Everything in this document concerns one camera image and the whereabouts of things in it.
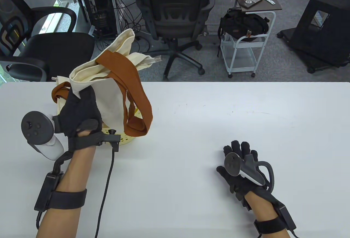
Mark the person's left hand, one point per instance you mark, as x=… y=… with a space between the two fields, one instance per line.
x=79 y=117

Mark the person's right hand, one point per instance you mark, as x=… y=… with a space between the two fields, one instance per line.
x=240 y=186

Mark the plain cream canvas bag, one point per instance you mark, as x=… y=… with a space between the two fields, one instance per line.
x=61 y=91

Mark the flower print cream canvas bag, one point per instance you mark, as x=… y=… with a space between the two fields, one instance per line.
x=109 y=90

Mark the person's left forearm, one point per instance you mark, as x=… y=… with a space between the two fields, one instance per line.
x=73 y=172

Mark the grey white right controller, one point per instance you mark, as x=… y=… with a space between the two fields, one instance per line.
x=233 y=164

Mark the grey white controller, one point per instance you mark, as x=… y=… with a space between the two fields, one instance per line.
x=233 y=164
x=35 y=127

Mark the grey white left controller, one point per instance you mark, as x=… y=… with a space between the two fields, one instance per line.
x=35 y=127

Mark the yellow perforated plastic basket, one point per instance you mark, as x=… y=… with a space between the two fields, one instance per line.
x=128 y=139

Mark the black armrest office chair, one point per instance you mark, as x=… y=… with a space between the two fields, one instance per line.
x=54 y=52

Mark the black computer tower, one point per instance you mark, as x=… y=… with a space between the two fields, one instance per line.
x=97 y=5

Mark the white rolling cart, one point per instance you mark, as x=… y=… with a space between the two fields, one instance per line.
x=240 y=57

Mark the black mesh office chair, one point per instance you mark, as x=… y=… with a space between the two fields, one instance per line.
x=175 y=16

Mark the black backpack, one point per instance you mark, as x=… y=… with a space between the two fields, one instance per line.
x=240 y=25

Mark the black wheeled cabinet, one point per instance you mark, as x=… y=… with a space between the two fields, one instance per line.
x=320 y=30

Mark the black square coaster pad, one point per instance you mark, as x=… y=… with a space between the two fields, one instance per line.
x=251 y=0

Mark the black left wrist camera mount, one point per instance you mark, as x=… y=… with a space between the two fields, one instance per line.
x=93 y=139

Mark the silver metal frame post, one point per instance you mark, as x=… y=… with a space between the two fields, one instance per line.
x=114 y=8

